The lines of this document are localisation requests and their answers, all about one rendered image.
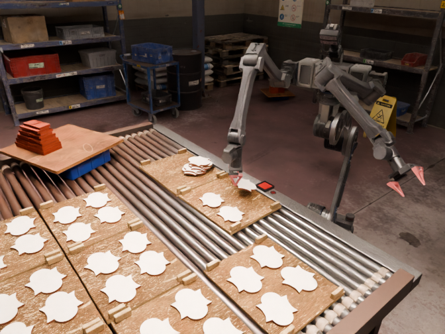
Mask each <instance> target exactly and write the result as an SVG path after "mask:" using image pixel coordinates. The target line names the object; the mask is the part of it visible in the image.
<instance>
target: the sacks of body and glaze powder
mask: <svg viewBox="0 0 445 334"><path fill-rule="evenodd" d="M211 61H213V59H211V58H210V57H207V56H205V61H204V67H205V91H210V90H213V82H212V81H213V80H214V79H213V78H212V77H211V76H209V75H211V74H212V73H213V71H212V70H211V68H213V65H212V64H211V63H209V62H211ZM132 67H133V68H134V69H135V70H138V71H137V72H136V73H135V74H134V75H136V76H138V77H137V78H136V79H135V80H134V81H135V82H136V83H135V86H136V91H142V90H144V91H148V76H147V69H144V68H139V67H137V66H132ZM166 70H167V69H166V67H162V68H155V71H156V89H158V90H160V91H164V92H166V93H167V92H168V90H167V87H168V82H167V72H166ZM150 81H151V90H153V89H154V79H153V69H151V70H150Z"/></svg>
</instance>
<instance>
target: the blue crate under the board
mask: <svg viewBox="0 0 445 334"><path fill-rule="evenodd" d="M110 160H111V158H110V153H109V149H108V150H106V151H104V152H102V153H100V154H98V155H96V156H94V157H92V158H90V159H88V160H86V161H84V162H82V163H80V164H78V165H76V166H74V167H72V168H70V169H68V170H65V171H63V172H61V173H59V174H57V175H59V176H62V177H65V178H67V179H70V180H74V179H76V178H78V177H80V176H82V175H84V174H86V173H88V172H90V171H92V170H93V169H95V168H97V167H99V166H101V165H103V164H104V163H106V162H108V161H110Z"/></svg>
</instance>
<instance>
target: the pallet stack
mask: <svg viewBox="0 0 445 334"><path fill-rule="evenodd" d="M257 39H260V43H265V44H266V52H268V48H267V47H268V45H267V43H268V36H260V35H255V34H246V33H243V32H239V33H233V34H222V35H216V36H205V56H208V57H210V58H211V59H213V61H211V62H209V63H211V64H212V65H213V68H211V70H212V71H213V73H212V74H211V75H209V76H211V77H212V78H213V79H214V80H213V81H212V82H213V84H219V86H218V87H219V88H222V87H229V86H233V85H240V84H241V82H242V75H243V71H241V70H240V69H239V65H240V59H241V57H242V56H244V54H245V53H246V51H247V49H248V47H249V45H250V44H251V43H257V42H256V41H257ZM208 42H210V43H208ZM263 74H264V73H263V69H262V72H258V73H257V74H256V75H257V76H256V79H255V80H254V81H258V80H262V79H263V78H264V75H263ZM232 80H238V83H232V84H228V85H227V84H226V82H228V81H232Z"/></svg>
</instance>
